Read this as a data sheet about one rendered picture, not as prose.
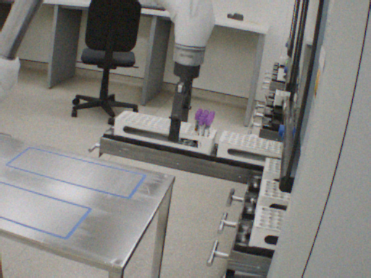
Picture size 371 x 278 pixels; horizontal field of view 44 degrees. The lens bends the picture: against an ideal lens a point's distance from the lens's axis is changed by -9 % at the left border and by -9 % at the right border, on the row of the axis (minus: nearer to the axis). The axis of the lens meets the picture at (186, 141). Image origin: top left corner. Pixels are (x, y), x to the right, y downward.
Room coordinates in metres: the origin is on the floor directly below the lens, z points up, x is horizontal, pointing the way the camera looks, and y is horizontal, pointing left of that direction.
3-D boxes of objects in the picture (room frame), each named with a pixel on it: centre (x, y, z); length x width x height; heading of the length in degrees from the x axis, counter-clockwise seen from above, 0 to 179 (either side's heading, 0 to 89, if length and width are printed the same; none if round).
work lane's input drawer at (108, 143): (1.41, -0.07, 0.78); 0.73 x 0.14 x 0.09; 81
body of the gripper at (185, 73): (1.42, 0.03, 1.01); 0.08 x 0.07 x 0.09; 171
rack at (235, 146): (1.38, -0.25, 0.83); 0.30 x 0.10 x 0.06; 81
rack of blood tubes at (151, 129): (1.43, 0.07, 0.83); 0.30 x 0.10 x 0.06; 81
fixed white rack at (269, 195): (1.06, -0.34, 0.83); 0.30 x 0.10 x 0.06; 81
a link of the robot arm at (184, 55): (1.42, 0.03, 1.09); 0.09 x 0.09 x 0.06
